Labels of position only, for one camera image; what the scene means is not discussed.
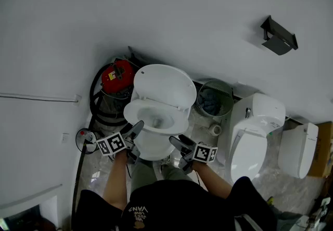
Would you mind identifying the white tankless toilet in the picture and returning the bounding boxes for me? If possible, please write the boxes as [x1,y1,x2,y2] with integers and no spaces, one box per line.
[277,122,319,179]

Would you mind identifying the person's grey-green trousers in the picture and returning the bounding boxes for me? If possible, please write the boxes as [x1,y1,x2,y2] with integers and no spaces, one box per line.
[130,158,195,191]

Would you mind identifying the blue cloth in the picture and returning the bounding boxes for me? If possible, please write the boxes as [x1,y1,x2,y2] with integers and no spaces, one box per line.
[199,88,222,116]

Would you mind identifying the grey-green slatted basket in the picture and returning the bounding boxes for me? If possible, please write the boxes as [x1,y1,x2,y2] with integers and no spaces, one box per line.
[194,79,235,118]

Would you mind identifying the red vacuum cleaner with hose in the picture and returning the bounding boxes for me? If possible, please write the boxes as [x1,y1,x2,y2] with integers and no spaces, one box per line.
[89,70,131,128]

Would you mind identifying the white toilet brush holder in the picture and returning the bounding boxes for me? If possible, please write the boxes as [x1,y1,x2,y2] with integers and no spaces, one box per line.
[209,123,222,136]

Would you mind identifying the person's right forearm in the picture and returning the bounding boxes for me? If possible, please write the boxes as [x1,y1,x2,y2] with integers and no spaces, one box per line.
[191,161,233,199]

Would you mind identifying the black wall paper holder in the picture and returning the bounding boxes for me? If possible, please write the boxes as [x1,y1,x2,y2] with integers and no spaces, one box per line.
[260,15,299,56]

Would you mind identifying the grey wall cable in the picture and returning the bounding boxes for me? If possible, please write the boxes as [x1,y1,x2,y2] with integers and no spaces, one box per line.
[0,93,79,102]

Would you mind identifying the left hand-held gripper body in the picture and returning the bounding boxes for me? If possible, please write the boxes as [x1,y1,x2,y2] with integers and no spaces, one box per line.
[96,132,142,165]

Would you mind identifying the person's left forearm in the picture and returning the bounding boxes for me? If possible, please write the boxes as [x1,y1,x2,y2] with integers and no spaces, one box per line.
[103,150,129,211]

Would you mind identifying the white toilet with tank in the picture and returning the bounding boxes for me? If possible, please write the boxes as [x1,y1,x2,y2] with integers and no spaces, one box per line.
[217,92,286,185]

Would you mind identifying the dark framed window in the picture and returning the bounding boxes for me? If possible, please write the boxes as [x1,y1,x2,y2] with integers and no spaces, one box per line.
[0,203,42,231]

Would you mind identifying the white toilet seat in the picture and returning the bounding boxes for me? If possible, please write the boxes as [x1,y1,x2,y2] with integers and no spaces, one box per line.
[123,98,189,136]

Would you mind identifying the black mesh wastebasket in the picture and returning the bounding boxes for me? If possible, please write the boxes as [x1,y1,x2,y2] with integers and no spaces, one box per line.
[75,127,97,155]

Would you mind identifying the person's black shirt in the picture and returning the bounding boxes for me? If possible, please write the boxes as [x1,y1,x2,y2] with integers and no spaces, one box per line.
[74,176,278,231]

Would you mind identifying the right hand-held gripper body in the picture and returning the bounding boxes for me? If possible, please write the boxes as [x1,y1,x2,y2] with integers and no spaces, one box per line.
[178,142,218,175]

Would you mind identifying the clear bottle with red cap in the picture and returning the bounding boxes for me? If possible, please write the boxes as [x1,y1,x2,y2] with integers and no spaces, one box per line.
[80,130,97,145]

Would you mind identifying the white toilet lid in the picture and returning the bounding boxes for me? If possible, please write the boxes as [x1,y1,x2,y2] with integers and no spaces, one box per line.
[133,63,197,111]

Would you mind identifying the person's white sneaker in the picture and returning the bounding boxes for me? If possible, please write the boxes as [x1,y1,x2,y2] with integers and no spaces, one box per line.
[159,155,172,171]

